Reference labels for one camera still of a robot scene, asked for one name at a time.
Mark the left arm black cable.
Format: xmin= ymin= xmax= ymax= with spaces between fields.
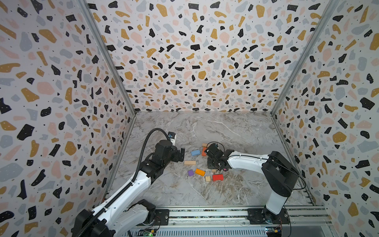
xmin=75 ymin=128 xmax=169 ymax=237

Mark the orange block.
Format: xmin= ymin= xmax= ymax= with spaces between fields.
xmin=195 ymin=168 xmax=206 ymax=177

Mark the corner aluminium post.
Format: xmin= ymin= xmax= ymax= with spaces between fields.
xmin=75 ymin=0 xmax=137 ymax=116
xmin=270 ymin=0 xmax=340 ymax=116

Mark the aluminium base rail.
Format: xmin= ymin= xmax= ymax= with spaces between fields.
xmin=124 ymin=206 xmax=337 ymax=237

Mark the right corner aluminium post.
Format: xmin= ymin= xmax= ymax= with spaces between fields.
xmin=270 ymin=0 xmax=340 ymax=116

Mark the left corner aluminium post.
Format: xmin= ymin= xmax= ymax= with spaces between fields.
xmin=75 ymin=0 xmax=137 ymax=116

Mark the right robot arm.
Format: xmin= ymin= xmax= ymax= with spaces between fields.
xmin=204 ymin=143 xmax=300 ymax=224

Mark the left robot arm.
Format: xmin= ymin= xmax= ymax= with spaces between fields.
xmin=72 ymin=140 xmax=185 ymax=237

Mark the red block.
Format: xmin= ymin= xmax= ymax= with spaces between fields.
xmin=212 ymin=174 xmax=224 ymax=182

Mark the left green circuit board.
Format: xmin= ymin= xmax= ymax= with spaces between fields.
xmin=136 ymin=229 xmax=157 ymax=237

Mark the right circuit board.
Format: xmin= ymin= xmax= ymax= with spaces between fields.
xmin=265 ymin=227 xmax=282 ymax=237

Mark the light blue block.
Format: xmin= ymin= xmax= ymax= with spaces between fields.
xmin=191 ymin=150 xmax=201 ymax=156

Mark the orange-red block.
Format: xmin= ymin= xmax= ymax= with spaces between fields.
xmin=201 ymin=147 xmax=207 ymax=157

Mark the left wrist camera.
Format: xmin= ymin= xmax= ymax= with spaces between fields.
xmin=168 ymin=132 xmax=176 ymax=146

